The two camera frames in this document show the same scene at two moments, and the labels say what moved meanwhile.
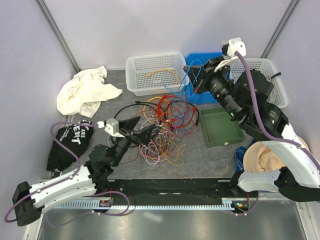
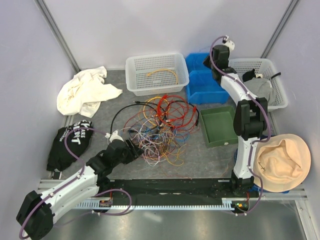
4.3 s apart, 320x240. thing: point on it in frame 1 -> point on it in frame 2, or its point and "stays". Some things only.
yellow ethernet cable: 163,69 stays
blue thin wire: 182,92 -> 158,128
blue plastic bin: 199,58 stays
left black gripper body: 131,138 -> 128,155
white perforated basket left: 156,75 stays
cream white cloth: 82,94 stays
